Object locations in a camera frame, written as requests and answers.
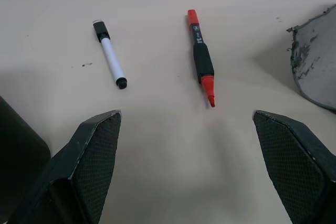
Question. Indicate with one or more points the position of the white marker with black cap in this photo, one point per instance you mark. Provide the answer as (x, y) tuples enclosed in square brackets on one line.
[(111, 55)]

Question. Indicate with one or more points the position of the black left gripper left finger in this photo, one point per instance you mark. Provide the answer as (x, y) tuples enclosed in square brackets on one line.
[(86, 166)]

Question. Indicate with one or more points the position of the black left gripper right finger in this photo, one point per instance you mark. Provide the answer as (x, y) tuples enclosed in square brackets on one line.
[(296, 166)]

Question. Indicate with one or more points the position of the black rounded box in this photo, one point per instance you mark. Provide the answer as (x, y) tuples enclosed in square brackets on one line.
[(18, 150)]

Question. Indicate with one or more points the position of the red and black marker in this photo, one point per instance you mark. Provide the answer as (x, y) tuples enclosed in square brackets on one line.
[(202, 58)]

